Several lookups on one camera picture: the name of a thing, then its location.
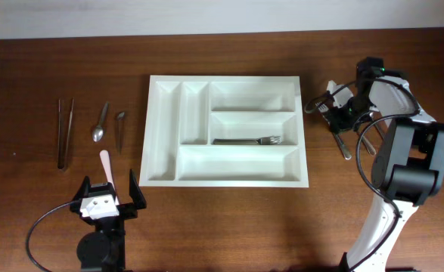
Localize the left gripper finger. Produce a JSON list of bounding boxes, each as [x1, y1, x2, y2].
[[73, 176, 91, 201], [129, 169, 147, 210]]

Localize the steel tablespoon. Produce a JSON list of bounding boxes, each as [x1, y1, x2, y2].
[[356, 131, 377, 156], [369, 112, 385, 140]]

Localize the steel fork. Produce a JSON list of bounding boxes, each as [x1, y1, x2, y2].
[[316, 102, 352, 160], [213, 136, 281, 145]]

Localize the pink plastic knife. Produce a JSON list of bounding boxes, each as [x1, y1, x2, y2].
[[99, 150, 116, 189]]

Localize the small steel teaspoon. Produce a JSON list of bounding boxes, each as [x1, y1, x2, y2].
[[92, 102, 109, 142]]

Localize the small steel teaspoon sideways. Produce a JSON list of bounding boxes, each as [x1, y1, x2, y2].
[[116, 111, 126, 154]]

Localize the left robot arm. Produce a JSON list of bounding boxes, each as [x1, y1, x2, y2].
[[70, 171, 147, 271]]

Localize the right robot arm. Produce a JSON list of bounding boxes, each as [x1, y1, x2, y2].
[[321, 57, 444, 271]]

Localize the left metal chopstick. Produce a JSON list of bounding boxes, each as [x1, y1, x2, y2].
[[57, 99, 62, 169]]

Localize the metal chopstick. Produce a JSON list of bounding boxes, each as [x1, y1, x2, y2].
[[57, 99, 62, 169], [62, 98, 75, 171]]

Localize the right metal chopstick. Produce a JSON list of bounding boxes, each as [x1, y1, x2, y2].
[[62, 98, 75, 171]]

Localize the white plastic cutlery tray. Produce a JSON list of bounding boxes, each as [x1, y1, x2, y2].
[[139, 76, 309, 188]]

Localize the left black cable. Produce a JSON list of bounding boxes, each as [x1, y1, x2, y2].
[[25, 199, 79, 272]]

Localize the black cable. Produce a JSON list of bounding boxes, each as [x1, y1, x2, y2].
[[25, 199, 79, 272], [303, 77, 421, 272]]

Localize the right black cable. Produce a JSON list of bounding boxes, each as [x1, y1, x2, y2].
[[303, 77, 421, 272]]

